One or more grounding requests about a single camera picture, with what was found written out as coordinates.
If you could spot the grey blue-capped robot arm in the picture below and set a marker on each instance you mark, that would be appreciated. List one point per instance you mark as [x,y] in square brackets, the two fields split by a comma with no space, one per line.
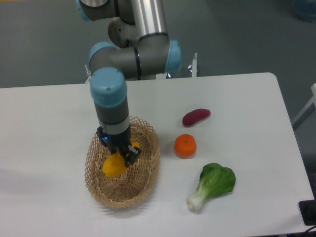
[108,87]

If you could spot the woven wicker basket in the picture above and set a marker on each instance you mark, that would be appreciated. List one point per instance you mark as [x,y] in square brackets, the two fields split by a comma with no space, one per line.
[110,181]

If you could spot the purple sweet potato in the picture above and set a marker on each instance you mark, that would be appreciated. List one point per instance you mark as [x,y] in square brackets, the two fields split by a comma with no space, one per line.
[195,116]

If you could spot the black device at table edge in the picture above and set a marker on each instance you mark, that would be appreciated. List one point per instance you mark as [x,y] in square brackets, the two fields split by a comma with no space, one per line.
[308,211]

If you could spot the white frame at right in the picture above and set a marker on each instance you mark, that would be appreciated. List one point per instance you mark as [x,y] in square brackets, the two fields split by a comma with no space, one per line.
[306,111]

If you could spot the green bok choy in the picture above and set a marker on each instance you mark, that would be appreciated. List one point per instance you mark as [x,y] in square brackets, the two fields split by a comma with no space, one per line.
[214,181]

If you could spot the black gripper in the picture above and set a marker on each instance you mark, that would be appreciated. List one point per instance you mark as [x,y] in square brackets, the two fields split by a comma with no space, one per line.
[121,143]

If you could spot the yellow mango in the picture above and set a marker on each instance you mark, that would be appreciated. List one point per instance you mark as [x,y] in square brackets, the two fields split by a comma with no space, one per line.
[114,165]

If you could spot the orange tangerine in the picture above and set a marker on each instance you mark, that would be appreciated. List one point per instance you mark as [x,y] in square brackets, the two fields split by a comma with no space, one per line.
[185,146]

